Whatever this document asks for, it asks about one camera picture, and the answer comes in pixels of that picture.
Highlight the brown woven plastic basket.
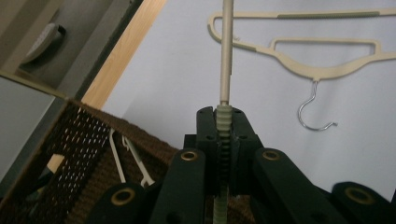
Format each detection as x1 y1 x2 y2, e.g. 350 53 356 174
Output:
0 98 255 224

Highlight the white cabinet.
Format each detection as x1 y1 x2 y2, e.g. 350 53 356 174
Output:
0 76 56 183

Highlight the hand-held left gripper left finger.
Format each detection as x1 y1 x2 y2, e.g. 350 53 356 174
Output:
183 105 225 194

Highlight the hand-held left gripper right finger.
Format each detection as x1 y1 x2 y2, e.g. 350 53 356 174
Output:
229 107 264 196

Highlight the grey curved floor object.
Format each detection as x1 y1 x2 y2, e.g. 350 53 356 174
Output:
21 22 67 65

